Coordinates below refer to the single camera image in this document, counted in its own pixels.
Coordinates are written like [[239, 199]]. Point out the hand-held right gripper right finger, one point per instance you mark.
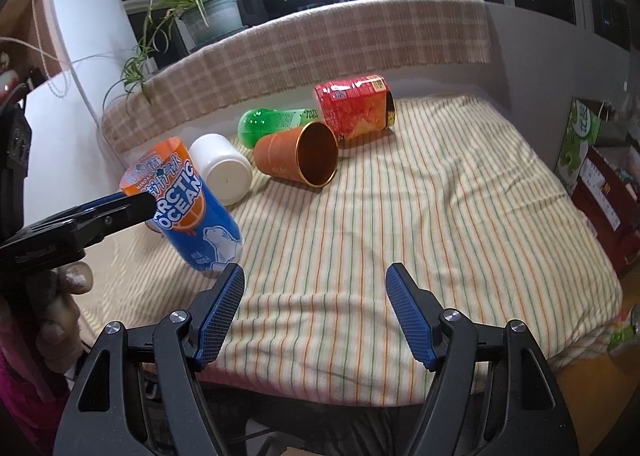
[[406, 312]]

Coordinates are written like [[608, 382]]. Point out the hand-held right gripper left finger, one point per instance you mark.
[[220, 317]]

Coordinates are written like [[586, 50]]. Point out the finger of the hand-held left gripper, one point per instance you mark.
[[107, 216]]

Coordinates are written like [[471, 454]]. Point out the blue and orange drink can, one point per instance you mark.
[[200, 223]]

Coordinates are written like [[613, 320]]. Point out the brown paper cup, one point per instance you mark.
[[277, 153]]

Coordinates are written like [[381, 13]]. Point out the person's left hand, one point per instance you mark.
[[52, 308]]

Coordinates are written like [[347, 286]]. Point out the striped bed sheet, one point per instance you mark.
[[400, 216]]

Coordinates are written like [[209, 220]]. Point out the white plastic jar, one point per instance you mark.
[[222, 168]]

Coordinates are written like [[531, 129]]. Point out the green plastic bottle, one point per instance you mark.
[[260, 123]]

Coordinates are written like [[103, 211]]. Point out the red snack canister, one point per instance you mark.
[[350, 108]]

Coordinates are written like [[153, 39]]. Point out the green packet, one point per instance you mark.
[[625, 336]]

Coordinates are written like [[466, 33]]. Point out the red cardboard box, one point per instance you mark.
[[607, 216]]

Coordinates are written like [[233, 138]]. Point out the potted spider plant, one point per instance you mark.
[[212, 18]]

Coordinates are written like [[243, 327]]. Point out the green cardboard box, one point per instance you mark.
[[575, 146]]

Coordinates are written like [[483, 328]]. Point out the plaid blanket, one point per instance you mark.
[[350, 36]]

